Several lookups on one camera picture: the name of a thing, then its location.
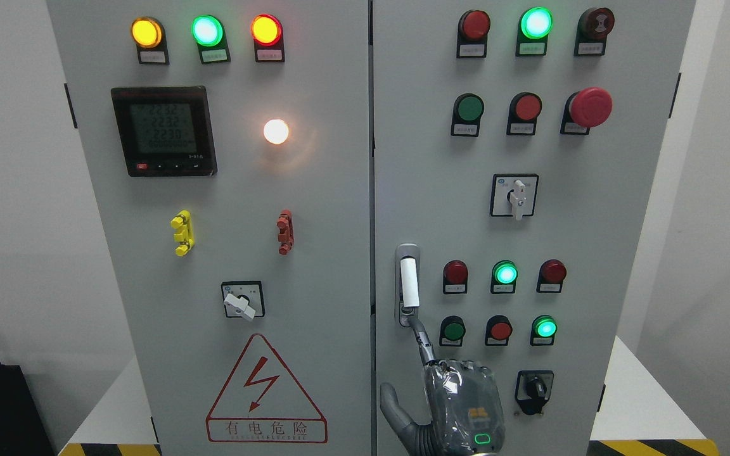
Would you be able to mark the black digital power meter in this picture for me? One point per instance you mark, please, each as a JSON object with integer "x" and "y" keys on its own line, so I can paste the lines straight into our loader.
{"x": 165, "y": 131}

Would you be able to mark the dark red indicator middle right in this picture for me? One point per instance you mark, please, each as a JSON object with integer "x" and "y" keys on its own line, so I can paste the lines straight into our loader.
{"x": 552, "y": 274}

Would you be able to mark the green lit indicator top right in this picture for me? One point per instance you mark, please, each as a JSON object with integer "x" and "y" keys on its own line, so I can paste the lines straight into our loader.
{"x": 534, "y": 26}

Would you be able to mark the silver door swing handle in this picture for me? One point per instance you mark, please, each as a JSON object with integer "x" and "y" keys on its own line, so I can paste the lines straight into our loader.
{"x": 407, "y": 257}

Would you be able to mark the white selector switch upper right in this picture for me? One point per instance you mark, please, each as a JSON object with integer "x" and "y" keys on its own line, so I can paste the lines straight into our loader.
{"x": 513, "y": 195}

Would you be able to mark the red lit indicator light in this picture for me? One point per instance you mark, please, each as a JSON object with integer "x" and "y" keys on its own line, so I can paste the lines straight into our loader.
{"x": 268, "y": 41}

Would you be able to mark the grey cabinet door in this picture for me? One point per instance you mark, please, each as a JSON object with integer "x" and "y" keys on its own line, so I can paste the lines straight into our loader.
{"x": 317, "y": 297}
{"x": 433, "y": 190}

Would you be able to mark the white lit indicator light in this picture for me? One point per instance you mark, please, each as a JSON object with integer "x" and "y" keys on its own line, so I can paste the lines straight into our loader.
{"x": 276, "y": 131}

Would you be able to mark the black rotary knob switch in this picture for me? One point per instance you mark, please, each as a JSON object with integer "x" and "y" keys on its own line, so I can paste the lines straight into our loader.
{"x": 533, "y": 390}

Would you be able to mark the yellow indicator light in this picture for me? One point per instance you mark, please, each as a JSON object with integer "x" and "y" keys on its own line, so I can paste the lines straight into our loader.
{"x": 150, "y": 40}

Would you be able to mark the dark red buzzer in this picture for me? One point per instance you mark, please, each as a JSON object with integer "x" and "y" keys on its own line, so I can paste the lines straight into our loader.
{"x": 593, "y": 27}

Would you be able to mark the dark red indicator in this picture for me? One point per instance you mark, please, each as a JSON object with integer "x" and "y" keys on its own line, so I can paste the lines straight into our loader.
{"x": 552, "y": 274}
{"x": 455, "y": 278}

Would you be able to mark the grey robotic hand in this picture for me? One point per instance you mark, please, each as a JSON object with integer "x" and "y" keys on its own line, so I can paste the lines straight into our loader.
{"x": 467, "y": 414}

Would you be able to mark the grey left cabinet door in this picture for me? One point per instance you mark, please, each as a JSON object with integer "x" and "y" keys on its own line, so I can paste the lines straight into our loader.
{"x": 317, "y": 297}

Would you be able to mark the red indicator light top right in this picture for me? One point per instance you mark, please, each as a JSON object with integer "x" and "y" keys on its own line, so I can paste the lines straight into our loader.
{"x": 473, "y": 30}

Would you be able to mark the green lit indicator middle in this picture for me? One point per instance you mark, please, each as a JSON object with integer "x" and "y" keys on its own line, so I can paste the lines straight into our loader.
{"x": 504, "y": 276}

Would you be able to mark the green indicator light top left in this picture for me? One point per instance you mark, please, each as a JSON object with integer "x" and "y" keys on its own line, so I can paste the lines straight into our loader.
{"x": 210, "y": 39}

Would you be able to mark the green lit push button lower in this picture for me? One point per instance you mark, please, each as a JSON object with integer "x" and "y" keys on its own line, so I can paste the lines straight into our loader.
{"x": 543, "y": 330}

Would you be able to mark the red emergency stop button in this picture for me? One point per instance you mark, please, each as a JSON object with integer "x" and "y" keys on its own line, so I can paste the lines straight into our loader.
{"x": 585, "y": 109}

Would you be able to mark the red push button lower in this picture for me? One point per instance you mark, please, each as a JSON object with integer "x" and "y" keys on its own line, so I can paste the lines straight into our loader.
{"x": 498, "y": 330}

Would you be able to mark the dark red indicator middle left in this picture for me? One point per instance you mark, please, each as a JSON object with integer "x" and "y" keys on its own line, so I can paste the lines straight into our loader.
{"x": 455, "y": 278}

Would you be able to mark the red push button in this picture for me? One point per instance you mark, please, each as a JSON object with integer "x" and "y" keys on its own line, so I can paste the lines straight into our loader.
{"x": 498, "y": 330}
{"x": 524, "y": 111}

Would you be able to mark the white selector switch left door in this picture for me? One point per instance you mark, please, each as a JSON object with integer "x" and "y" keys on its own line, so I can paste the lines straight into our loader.
{"x": 243, "y": 300}

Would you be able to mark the grey right cabinet door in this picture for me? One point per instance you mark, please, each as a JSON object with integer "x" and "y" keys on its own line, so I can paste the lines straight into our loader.
{"x": 433, "y": 190}

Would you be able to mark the red push button upper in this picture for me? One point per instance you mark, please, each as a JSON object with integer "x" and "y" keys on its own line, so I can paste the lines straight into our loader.
{"x": 524, "y": 111}

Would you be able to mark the green push button upper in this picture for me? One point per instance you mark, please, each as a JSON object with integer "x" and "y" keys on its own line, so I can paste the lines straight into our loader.
{"x": 466, "y": 115}

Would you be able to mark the red electrical hazard sticker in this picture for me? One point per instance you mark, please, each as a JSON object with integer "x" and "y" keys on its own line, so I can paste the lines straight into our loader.
{"x": 263, "y": 402}

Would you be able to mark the green lit indicator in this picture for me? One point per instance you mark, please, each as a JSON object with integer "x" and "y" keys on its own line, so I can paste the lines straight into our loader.
{"x": 504, "y": 276}
{"x": 534, "y": 26}

